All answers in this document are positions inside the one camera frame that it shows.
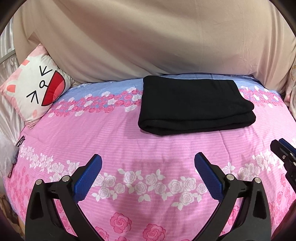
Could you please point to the beige patterned cloth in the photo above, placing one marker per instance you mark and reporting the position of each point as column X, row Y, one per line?
column 291, row 88

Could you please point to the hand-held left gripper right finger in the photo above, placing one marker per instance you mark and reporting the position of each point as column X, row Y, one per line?
column 208, row 176

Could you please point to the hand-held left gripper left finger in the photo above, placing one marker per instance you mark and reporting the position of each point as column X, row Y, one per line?
column 89, row 177

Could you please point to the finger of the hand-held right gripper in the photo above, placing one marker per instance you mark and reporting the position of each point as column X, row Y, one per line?
column 288, row 143
column 276, row 147

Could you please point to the pink floral bedsheet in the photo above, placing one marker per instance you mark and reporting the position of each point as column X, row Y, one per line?
column 92, row 129

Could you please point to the white satin cloth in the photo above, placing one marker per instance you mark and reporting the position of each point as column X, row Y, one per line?
column 9, row 58

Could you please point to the black pants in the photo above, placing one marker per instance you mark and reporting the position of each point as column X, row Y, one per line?
column 192, row 104

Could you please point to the cartoon face pillow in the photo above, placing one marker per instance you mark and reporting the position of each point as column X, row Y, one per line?
column 34, row 81

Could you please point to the beige quilt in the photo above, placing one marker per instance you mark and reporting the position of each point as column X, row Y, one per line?
column 150, row 34

